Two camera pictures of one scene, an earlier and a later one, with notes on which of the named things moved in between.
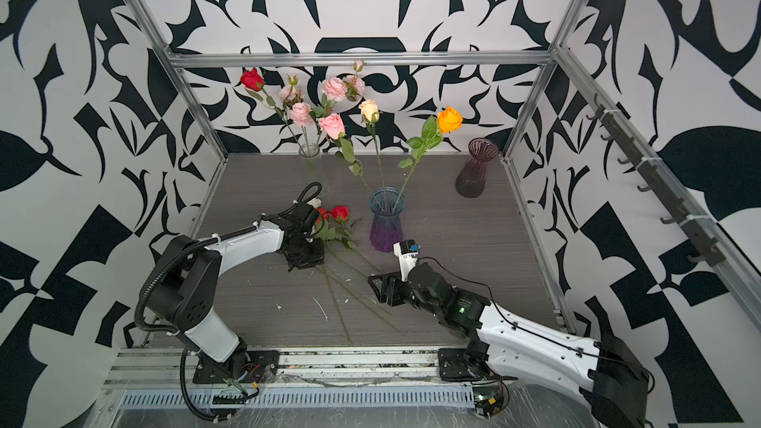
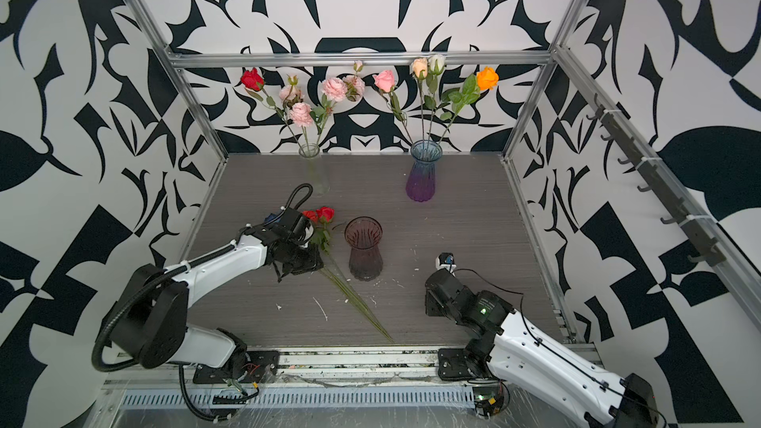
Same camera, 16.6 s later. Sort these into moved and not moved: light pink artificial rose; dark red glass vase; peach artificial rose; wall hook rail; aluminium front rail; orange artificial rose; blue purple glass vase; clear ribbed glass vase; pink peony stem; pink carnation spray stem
Moved: light pink artificial rose; orange artificial rose; peach artificial rose; blue purple glass vase; dark red glass vase
Not moved: pink peony stem; wall hook rail; clear ribbed glass vase; aluminium front rail; pink carnation spray stem
